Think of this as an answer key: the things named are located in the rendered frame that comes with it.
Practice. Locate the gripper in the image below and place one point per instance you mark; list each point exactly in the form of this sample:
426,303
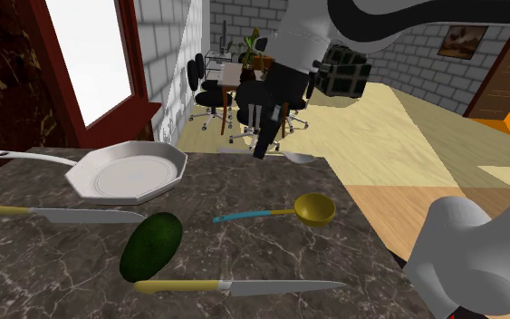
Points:
287,86

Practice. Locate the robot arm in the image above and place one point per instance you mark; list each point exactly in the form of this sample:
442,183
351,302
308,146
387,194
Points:
471,260

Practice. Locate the black office chair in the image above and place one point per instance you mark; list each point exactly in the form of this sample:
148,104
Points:
248,101
206,95

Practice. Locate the wooden table with plant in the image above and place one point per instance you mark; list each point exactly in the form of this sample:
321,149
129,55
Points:
230,75

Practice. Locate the white frying pan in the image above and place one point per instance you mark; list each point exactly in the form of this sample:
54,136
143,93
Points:
126,174

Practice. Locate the green avocado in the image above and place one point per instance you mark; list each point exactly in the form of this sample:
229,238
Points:
151,247

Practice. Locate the red framed window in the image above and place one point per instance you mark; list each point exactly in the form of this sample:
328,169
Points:
89,57

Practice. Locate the brown wooden door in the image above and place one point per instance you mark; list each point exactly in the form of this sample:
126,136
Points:
502,84

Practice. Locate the framed wall picture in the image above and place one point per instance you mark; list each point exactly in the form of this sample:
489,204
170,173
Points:
462,42

